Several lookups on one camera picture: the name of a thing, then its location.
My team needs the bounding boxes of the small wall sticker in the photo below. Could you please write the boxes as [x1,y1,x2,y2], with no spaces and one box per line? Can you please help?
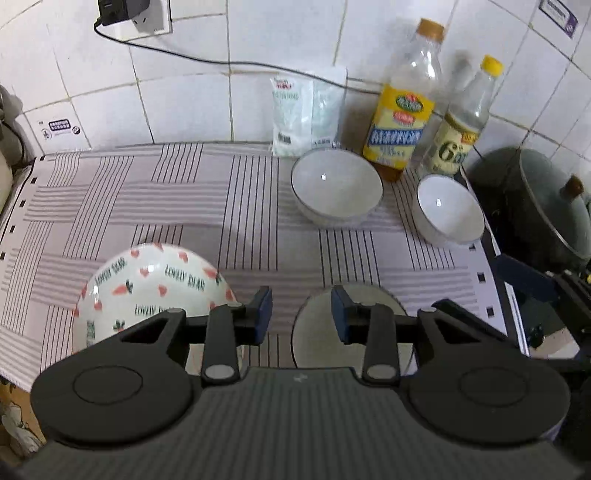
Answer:
[39,115,82,140]

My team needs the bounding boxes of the black power adapter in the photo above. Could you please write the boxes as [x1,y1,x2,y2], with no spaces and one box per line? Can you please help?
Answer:
[97,0,151,27]

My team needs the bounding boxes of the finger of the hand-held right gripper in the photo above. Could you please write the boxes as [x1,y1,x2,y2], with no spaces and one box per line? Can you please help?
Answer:
[431,298,525,347]
[494,254,561,303]

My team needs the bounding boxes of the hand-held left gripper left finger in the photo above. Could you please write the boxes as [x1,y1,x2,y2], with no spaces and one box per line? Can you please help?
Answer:
[76,285,274,387]

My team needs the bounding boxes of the dark framed wall label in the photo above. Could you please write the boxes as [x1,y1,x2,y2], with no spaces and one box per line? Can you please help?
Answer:
[539,0,579,38]

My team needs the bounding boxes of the slim vinegar bottle yellow cap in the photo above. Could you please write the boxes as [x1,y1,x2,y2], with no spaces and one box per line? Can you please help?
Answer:
[416,55,505,179]

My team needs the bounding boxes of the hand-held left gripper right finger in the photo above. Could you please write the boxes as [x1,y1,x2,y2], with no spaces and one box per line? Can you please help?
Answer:
[331,284,525,387]

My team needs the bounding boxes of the white wall socket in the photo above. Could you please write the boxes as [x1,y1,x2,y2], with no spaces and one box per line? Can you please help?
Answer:
[97,0,173,36]

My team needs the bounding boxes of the white salt bag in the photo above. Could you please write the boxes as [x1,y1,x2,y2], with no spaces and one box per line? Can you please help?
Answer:
[270,66,348,157]

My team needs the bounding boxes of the dark wok with lid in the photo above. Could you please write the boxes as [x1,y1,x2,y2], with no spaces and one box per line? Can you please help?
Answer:
[465,146,591,274]

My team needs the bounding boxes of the striped tablecloth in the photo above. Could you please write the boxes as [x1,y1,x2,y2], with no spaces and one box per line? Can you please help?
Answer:
[0,141,509,386]

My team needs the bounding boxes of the large cooking oil bottle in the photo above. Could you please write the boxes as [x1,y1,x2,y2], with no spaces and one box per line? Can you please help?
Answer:
[362,17,447,182]

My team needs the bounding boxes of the pink bunny print plate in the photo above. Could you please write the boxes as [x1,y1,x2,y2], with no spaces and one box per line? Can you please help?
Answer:
[72,243,245,376]

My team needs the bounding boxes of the black adapter cable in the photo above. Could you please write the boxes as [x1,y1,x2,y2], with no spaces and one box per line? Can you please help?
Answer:
[93,17,386,94]

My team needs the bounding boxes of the white bowl with dark rim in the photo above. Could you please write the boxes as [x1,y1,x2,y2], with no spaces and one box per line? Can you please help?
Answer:
[291,283,417,371]
[290,148,384,227]
[416,174,486,246]

